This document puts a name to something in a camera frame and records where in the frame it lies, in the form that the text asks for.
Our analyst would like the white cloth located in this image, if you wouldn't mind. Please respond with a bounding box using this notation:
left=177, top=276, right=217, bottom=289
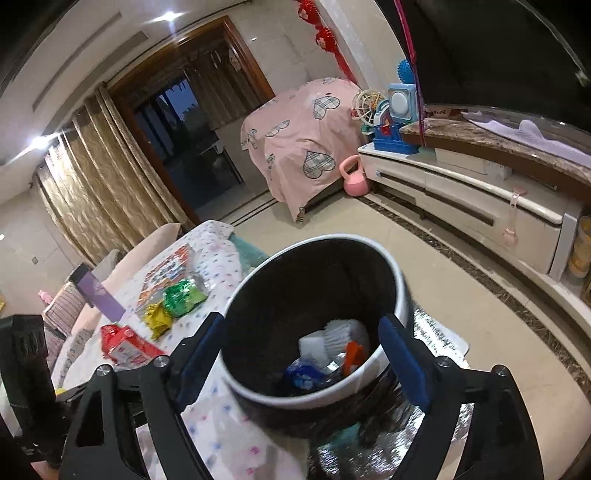
left=462, top=111, right=591, bottom=155

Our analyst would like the brown marble shelf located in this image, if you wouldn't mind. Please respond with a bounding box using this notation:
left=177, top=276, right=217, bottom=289
left=399, top=117, right=591, bottom=204

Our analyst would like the yellow can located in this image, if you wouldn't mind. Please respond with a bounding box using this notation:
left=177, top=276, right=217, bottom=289
left=568, top=228, right=591, bottom=278

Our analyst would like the wooden door frame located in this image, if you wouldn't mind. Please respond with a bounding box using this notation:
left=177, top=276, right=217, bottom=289
left=106, top=16, right=275, bottom=227

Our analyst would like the dotted white tablecloth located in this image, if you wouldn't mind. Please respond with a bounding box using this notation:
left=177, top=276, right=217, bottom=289
left=51, top=220, right=315, bottom=480

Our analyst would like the golden patterned curtain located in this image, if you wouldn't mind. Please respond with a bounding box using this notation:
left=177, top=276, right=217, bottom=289
left=30, top=85, right=195, bottom=266

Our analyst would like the pink sofa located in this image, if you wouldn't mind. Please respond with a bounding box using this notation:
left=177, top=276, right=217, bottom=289
left=44, top=223, right=183, bottom=352

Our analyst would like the colourful printed book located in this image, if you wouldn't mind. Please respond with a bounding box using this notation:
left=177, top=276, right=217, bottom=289
left=139, top=244, right=194, bottom=308

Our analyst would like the silver foil mat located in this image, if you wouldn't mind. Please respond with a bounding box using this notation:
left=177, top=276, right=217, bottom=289
left=314, top=307, right=476, bottom=480

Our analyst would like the black trash bin white rim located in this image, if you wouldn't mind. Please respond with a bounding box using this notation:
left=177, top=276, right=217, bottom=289
left=219, top=234, right=415, bottom=441

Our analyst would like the yellow snack packet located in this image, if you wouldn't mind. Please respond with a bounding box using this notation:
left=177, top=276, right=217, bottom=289
left=144, top=302, right=174, bottom=341

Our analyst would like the pink hoop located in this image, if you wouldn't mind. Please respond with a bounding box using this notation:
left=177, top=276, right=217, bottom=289
left=394, top=0, right=428, bottom=151

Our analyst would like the white television cabinet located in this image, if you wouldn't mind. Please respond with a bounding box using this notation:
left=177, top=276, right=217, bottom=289
left=358, top=143, right=591, bottom=324

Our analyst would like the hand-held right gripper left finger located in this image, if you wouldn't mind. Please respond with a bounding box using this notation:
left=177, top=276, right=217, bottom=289
left=59, top=312, right=225, bottom=480

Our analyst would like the purple box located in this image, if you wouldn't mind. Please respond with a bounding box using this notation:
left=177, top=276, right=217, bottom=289
left=69, top=263, right=126, bottom=321

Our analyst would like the striped cushion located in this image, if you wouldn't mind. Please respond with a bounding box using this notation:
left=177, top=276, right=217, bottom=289
left=44, top=281, right=86, bottom=333

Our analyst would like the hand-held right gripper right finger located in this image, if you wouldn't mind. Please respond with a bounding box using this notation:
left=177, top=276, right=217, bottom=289
left=378, top=314, right=546, bottom=480

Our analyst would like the blue wrapper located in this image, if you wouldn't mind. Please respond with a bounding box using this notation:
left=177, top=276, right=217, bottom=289
left=285, top=357, right=324, bottom=388

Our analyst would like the toy ferris wheel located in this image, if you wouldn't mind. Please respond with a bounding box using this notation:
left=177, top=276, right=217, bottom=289
left=352, top=89, right=386, bottom=139

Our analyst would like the black television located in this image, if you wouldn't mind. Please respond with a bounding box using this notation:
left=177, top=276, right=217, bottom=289
left=374, top=0, right=591, bottom=125

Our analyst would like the pink kettlebell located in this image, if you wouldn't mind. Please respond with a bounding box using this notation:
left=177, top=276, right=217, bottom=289
left=339, top=155, right=368, bottom=198

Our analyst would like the red hanging decoration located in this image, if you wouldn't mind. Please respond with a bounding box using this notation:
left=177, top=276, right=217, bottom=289
left=295, top=0, right=358, bottom=84

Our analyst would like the teal cloth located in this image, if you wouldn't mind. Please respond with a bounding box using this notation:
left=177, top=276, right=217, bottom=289
left=231, top=234, right=269, bottom=269

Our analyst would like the orange wrapper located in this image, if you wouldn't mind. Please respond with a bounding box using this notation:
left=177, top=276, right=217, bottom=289
left=342, top=342, right=368, bottom=374

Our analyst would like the red snack packet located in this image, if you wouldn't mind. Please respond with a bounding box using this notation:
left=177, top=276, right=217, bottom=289
left=100, top=324, right=167, bottom=367

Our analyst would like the pink heart-print cover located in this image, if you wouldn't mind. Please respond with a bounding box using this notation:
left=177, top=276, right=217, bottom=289
left=240, top=78, right=370, bottom=222

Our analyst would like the green snack packet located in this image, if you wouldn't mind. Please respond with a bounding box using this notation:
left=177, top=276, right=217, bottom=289
left=163, top=274, right=211, bottom=319

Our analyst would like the pink child lock strap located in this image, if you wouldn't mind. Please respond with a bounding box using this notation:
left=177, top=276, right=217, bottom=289
left=502, top=187, right=527, bottom=245

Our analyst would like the blue toy machine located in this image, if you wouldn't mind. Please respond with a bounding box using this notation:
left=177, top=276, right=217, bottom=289
left=373, top=83, right=421, bottom=155

